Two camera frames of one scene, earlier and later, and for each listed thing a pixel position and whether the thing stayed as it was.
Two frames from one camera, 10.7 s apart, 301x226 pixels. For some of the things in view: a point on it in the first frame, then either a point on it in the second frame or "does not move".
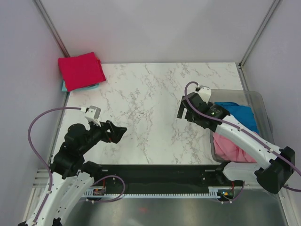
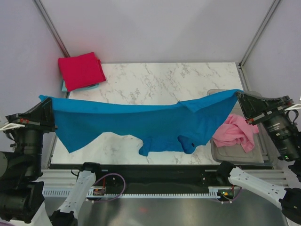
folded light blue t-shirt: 64,89 does not move
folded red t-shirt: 81,71 does not move
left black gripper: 117,132 → 40,116
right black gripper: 181,110 → 255,108
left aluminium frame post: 40,8 does not move
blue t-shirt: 243,114 → 193,124
